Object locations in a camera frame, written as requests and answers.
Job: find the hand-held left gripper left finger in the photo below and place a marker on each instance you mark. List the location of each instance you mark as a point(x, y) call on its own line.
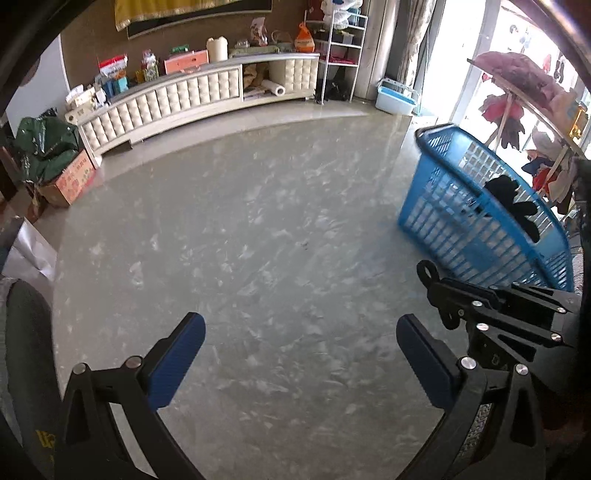
point(178, 364)

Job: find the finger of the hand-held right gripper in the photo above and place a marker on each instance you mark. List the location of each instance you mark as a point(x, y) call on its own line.
point(461, 293)
point(508, 323)

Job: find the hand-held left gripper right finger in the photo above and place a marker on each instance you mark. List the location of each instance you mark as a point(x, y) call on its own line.
point(425, 364)

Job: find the blue plastic laundry basket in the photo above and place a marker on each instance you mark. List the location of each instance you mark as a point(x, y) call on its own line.
point(466, 152)

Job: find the black soft cloth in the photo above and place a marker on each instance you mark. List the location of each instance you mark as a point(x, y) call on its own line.
point(505, 189)

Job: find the hanging clothes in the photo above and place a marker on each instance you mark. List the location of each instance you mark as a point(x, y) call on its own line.
point(551, 175)

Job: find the dark padded object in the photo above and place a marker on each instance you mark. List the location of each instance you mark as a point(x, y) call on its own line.
point(27, 369)

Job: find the red hanging garment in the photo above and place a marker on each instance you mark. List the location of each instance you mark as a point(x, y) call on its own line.
point(501, 115)

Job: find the silver paper bag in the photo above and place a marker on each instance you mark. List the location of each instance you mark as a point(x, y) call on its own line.
point(30, 254)

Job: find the clothes drying rack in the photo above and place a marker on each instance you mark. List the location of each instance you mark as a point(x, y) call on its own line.
point(508, 104)

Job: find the light blue plastic bin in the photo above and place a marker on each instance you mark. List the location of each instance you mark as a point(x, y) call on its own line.
point(395, 101)

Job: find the cardboard box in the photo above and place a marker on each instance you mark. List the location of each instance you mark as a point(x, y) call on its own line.
point(69, 180)

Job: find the pink cloth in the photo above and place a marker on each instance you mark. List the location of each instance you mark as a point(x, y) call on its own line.
point(521, 74)

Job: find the patterned curtain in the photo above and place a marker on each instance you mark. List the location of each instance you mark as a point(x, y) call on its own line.
point(418, 41)

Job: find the green plastic bag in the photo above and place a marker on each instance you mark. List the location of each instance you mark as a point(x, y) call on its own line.
point(46, 143)

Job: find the white tufted media cabinet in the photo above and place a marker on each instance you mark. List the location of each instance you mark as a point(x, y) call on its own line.
point(184, 97)

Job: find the white metal shelf rack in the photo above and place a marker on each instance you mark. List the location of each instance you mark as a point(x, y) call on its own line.
point(344, 46)

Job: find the paper towel roll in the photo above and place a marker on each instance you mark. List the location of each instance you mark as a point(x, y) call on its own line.
point(273, 87)

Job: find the tissue box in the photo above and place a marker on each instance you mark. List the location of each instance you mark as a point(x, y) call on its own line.
point(79, 97)

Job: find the teal box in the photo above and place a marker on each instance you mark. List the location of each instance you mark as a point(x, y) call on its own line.
point(122, 84)

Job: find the orange bag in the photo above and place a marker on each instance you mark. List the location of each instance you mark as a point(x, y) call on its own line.
point(304, 40)

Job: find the yellow brown cloth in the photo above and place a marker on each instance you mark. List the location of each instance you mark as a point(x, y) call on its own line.
point(254, 76)

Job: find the pink box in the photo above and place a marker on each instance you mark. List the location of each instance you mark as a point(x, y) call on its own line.
point(187, 62)

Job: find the white plastic bag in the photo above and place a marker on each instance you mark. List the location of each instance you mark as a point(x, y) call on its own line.
point(341, 11)

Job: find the red and white packet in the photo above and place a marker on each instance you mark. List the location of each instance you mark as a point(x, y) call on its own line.
point(112, 64)

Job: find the white plastic jug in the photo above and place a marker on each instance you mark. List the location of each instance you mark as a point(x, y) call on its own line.
point(217, 50)

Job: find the green tray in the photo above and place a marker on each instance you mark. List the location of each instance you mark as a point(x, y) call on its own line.
point(254, 50)

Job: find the red snack bag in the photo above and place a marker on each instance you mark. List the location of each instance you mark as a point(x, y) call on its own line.
point(259, 31)

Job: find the wall television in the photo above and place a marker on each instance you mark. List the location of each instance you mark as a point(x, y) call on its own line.
point(184, 11)

